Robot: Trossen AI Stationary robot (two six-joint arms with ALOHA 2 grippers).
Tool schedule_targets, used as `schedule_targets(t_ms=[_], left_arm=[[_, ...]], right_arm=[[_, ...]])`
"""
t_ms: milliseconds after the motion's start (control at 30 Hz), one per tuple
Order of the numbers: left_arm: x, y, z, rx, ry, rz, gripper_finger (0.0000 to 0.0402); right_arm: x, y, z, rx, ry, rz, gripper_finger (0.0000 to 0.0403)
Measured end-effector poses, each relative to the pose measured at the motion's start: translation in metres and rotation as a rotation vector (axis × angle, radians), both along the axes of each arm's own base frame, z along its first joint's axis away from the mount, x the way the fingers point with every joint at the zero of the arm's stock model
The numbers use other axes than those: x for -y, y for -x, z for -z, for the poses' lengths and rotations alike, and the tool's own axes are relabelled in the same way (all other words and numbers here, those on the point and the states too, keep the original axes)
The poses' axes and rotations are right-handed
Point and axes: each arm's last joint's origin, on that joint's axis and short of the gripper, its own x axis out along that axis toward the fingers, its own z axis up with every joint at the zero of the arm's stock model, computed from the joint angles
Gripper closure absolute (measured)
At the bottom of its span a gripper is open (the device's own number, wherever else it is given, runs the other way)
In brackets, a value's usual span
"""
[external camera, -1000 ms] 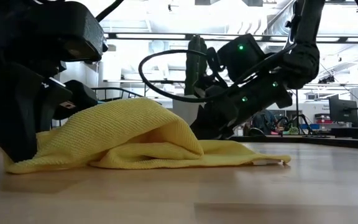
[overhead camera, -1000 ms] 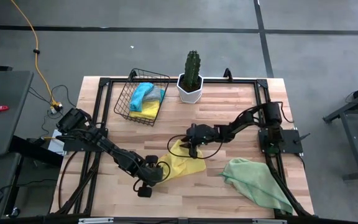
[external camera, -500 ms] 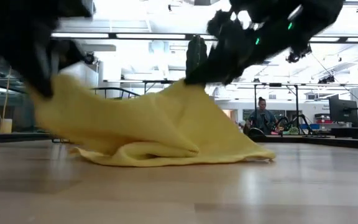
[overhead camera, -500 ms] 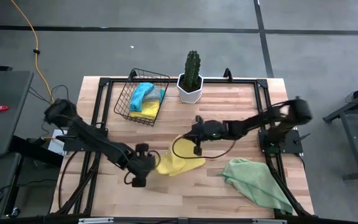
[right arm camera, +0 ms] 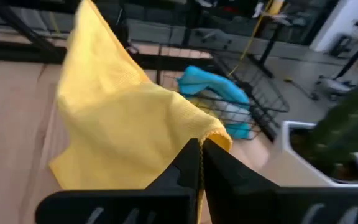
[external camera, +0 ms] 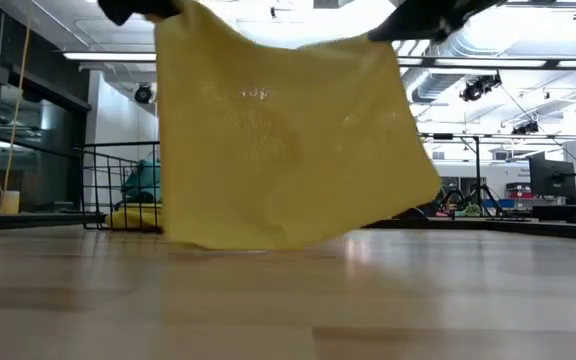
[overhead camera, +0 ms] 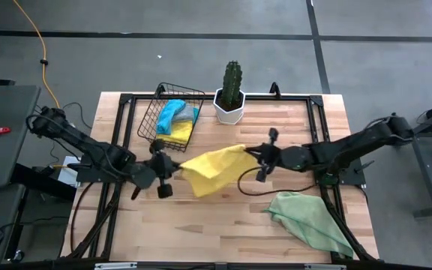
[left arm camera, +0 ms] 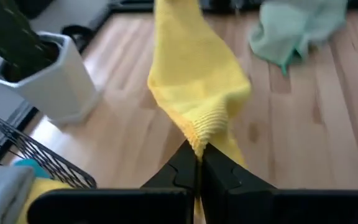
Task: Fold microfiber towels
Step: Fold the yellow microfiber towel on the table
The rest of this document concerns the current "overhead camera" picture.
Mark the white hexagonal plant pot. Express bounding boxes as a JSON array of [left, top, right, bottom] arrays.
[[212, 88, 247, 125]]

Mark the grey microfiber towel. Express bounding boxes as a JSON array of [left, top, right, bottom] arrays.
[[172, 103, 196, 123]]

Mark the dark metal side stand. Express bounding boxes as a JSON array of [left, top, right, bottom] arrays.
[[390, 93, 432, 219]]

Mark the yellow power cable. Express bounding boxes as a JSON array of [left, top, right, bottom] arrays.
[[12, 0, 62, 110]]

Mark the silver metal bracket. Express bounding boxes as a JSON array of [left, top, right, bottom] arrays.
[[94, 262, 139, 270], [303, 263, 347, 270]]

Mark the light green microfiber towel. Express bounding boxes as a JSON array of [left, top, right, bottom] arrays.
[[263, 190, 356, 260]]

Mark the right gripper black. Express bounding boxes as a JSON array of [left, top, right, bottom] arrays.
[[244, 127, 314, 184]]

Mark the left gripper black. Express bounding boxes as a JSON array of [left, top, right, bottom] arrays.
[[131, 139, 182, 200]]

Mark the yellow microfiber towel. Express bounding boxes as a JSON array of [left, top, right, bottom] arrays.
[[179, 144, 260, 199], [158, 119, 194, 146]]

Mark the grey side table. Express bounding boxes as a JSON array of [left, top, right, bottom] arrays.
[[0, 85, 42, 190]]

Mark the black aluminium table frame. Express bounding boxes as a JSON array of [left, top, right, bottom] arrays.
[[64, 81, 380, 263]]

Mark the white paper sheet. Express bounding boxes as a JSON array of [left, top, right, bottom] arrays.
[[56, 155, 84, 188]]

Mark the light blue microfiber towel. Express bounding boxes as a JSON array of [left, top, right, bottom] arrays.
[[155, 98, 187, 136]]

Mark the black wire basket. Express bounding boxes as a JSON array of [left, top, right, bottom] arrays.
[[136, 82, 206, 153]]

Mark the green cactus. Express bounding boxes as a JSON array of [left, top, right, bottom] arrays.
[[221, 60, 245, 110]]

